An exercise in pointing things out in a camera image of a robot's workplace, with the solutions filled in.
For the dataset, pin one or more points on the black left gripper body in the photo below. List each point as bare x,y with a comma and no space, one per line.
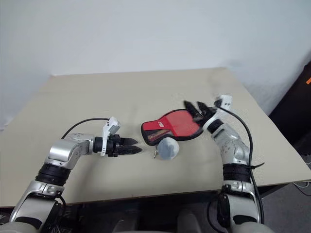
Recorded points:
113,145

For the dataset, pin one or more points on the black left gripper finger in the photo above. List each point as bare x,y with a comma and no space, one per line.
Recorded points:
130,150
128,141

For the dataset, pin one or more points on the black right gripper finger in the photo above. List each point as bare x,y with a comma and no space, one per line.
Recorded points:
202,106
190,108

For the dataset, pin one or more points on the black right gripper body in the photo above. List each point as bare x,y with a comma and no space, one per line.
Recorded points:
206,112

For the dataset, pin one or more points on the black and red paddle case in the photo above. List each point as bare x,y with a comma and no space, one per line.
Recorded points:
155,131

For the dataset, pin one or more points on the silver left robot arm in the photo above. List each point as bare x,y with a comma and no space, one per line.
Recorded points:
63,150

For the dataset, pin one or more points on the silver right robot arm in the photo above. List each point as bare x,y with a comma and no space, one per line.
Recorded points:
230,143

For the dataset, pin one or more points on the black cabinet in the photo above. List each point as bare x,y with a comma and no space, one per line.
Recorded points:
294,109

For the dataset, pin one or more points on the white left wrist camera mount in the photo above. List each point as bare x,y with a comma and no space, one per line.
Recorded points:
110,126

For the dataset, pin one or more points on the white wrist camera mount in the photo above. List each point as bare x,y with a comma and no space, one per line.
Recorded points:
226,100
110,126

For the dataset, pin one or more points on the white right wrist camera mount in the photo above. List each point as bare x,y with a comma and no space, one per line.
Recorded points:
226,100

